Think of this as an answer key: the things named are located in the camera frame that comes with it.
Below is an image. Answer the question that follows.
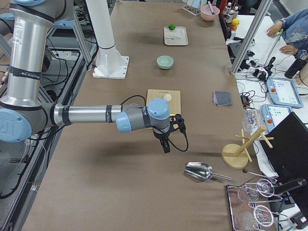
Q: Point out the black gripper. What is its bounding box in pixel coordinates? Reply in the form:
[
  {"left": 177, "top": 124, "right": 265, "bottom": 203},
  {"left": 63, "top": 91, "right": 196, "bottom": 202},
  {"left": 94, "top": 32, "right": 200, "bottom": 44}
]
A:
[{"left": 152, "top": 127, "right": 170, "bottom": 154}]

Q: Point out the white steamed bun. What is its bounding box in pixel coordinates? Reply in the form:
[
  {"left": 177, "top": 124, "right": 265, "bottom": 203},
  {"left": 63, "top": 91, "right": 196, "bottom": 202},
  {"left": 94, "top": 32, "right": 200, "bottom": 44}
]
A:
[{"left": 163, "top": 93, "right": 172, "bottom": 102}]

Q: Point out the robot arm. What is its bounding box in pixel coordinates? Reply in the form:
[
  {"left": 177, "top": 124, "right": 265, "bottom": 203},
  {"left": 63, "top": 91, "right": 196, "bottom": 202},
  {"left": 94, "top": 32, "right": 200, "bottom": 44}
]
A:
[{"left": 0, "top": 0, "right": 171, "bottom": 153}]

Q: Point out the mint green bowl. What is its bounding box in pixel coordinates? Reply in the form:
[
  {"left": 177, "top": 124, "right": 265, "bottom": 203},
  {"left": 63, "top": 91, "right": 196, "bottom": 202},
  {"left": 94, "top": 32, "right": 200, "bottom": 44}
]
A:
[{"left": 156, "top": 55, "right": 174, "bottom": 70}]

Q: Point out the pink bowl with ice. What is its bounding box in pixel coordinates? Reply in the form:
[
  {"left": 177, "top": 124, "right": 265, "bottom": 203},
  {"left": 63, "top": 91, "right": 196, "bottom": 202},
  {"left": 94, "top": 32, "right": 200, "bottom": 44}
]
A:
[{"left": 200, "top": 5, "right": 220, "bottom": 22}]

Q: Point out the person left hand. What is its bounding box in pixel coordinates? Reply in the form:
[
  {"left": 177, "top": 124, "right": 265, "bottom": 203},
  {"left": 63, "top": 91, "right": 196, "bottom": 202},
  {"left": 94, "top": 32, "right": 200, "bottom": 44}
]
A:
[{"left": 279, "top": 45, "right": 298, "bottom": 55}]

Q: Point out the person right hand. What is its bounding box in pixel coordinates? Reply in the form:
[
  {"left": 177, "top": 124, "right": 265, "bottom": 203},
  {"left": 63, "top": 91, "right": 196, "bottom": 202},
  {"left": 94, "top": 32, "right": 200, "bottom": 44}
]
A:
[{"left": 267, "top": 21, "right": 283, "bottom": 37}]

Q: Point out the bamboo cutting board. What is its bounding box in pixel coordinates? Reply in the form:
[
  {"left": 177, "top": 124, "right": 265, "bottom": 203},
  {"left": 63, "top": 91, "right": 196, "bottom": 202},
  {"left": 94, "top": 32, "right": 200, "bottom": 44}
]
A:
[{"left": 146, "top": 89, "right": 181, "bottom": 115}]

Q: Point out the steel scoop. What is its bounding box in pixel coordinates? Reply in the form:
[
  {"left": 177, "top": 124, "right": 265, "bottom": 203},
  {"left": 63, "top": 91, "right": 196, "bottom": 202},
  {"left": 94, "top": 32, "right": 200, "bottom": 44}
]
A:
[{"left": 184, "top": 162, "right": 232, "bottom": 181}]

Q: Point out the wooden mug tree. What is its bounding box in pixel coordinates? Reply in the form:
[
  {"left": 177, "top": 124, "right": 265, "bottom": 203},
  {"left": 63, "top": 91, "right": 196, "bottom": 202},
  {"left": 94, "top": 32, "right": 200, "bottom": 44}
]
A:
[{"left": 221, "top": 125, "right": 274, "bottom": 169}]

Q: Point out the grey folded cloth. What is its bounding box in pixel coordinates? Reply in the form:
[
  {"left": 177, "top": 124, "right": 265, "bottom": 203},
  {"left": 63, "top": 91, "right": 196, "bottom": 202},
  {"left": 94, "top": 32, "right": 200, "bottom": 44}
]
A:
[{"left": 213, "top": 91, "right": 233, "bottom": 106}]

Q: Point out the clear glass cup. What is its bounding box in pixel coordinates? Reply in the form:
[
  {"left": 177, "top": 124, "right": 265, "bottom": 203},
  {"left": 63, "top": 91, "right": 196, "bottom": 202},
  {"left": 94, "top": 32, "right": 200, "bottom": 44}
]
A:
[{"left": 243, "top": 109, "right": 264, "bottom": 133}]

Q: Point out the cream rabbit tray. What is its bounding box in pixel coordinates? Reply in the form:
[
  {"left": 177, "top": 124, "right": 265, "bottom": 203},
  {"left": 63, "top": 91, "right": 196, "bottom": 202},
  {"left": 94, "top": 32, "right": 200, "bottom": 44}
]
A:
[{"left": 164, "top": 26, "right": 188, "bottom": 46}]

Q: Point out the lower teach pendant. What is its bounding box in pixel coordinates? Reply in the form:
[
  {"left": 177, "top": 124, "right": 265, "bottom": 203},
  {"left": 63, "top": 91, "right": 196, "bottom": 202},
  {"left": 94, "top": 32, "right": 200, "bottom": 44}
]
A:
[{"left": 261, "top": 104, "right": 293, "bottom": 132}]

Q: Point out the teach pendant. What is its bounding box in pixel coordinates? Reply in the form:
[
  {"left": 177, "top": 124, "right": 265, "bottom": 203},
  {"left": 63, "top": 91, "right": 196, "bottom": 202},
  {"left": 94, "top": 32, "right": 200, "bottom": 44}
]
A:
[
  {"left": 266, "top": 77, "right": 304, "bottom": 108},
  {"left": 261, "top": 104, "right": 293, "bottom": 132}
]

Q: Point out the green lime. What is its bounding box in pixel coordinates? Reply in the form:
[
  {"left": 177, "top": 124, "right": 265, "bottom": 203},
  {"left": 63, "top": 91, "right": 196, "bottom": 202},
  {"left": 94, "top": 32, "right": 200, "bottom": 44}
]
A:
[{"left": 168, "top": 24, "right": 176, "bottom": 30}]

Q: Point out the black monitor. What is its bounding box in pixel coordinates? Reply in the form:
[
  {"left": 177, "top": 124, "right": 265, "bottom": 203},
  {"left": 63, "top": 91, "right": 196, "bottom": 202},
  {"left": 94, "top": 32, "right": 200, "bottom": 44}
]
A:
[{"left": 260, "top": 112, "right": 308, "bottom": 217}]

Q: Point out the upper teach pendant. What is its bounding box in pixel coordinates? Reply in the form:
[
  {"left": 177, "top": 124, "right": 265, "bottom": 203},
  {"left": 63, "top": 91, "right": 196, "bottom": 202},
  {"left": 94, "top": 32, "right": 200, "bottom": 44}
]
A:
[{"left": 266, "top": 77, "right": 304, "bottom": 108}]

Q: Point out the black water bottle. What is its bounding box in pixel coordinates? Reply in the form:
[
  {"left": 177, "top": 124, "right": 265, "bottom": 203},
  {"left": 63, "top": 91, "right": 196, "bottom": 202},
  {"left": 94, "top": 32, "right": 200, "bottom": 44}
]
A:
[{"left": 284, "top": 50, "right": 308, "bottom": 78}]

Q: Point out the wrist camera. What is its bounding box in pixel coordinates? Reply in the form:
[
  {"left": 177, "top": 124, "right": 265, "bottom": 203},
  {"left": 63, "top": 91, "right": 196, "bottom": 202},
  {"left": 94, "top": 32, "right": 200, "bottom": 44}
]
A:
[{"left": 169, "top": 114, "right": 186, "bottom": 135}]

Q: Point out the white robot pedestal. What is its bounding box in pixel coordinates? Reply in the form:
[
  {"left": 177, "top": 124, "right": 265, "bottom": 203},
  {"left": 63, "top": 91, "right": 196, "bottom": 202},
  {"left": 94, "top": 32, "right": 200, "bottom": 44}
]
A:
[{"left": 86, "top": 0, "right": 129, "bottom": 79}]

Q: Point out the wire glass rack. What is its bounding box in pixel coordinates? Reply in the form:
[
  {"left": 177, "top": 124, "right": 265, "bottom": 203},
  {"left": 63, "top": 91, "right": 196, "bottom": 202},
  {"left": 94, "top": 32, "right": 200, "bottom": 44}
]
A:
[{"left": 226, "top": 178, "right": 289, "bottom": 231}]

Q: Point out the aluminium frame post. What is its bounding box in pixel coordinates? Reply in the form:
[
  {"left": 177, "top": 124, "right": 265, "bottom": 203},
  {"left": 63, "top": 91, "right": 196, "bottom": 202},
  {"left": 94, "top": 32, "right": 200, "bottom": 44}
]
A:
[{"left": 230, "top": 0, "right": 273, "bottom": 75}]

